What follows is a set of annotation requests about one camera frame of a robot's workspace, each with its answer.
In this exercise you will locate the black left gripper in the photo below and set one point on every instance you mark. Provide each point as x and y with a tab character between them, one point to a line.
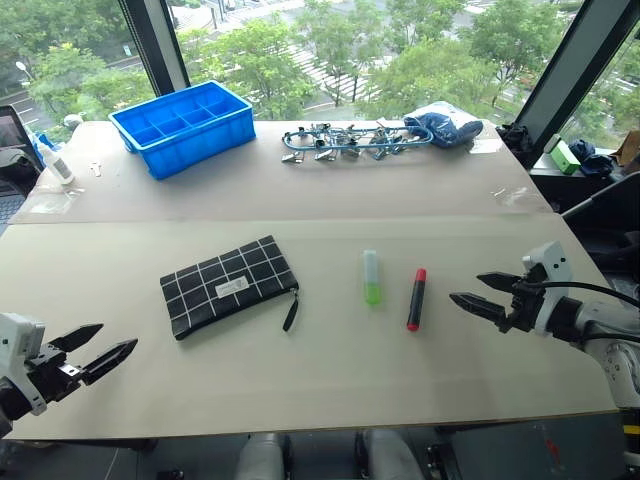
47	372

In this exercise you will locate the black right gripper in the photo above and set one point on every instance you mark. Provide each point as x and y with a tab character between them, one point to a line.
525	305

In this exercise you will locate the black white grid pencil case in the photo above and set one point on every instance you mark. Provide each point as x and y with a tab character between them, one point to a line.
227	287

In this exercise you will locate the black red marker pen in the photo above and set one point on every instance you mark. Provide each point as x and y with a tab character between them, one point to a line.
416	300

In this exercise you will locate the green white box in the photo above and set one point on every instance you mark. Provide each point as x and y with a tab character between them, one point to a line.
563	154

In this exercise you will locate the black cloth bundle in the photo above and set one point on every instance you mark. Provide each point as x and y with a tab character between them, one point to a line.
516	137

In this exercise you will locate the dark blue cloth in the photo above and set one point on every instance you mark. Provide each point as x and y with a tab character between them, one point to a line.
592	157

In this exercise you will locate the blue cloth bundle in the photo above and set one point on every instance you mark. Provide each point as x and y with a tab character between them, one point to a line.
442	125

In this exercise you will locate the small white clip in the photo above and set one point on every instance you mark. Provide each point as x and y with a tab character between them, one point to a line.
96	169

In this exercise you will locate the grey right robot leg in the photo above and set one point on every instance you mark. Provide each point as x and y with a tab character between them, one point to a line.
392	455

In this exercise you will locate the grey robot leg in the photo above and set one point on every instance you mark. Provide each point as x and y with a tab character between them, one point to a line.
260	457
392	455

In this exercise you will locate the white plastic squeeze bottle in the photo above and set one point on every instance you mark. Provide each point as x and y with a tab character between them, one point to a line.
54	160

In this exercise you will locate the grey left robot leg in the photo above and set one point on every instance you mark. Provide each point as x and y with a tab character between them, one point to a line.
260	457

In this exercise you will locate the black laptop computer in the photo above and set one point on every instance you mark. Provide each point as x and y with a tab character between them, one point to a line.
11	165

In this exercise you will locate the blue clothes peg hanger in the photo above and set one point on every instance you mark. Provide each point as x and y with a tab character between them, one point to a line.
345	142

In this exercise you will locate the blue plastic divider crate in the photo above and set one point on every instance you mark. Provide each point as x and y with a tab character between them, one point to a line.
182	127

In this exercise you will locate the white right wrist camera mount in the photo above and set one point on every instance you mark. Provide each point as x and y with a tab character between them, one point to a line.
547	280

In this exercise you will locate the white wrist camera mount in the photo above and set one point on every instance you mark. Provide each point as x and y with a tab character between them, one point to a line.
19	345
547	280

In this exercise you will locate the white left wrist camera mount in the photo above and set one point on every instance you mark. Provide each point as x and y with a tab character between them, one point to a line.
19	345

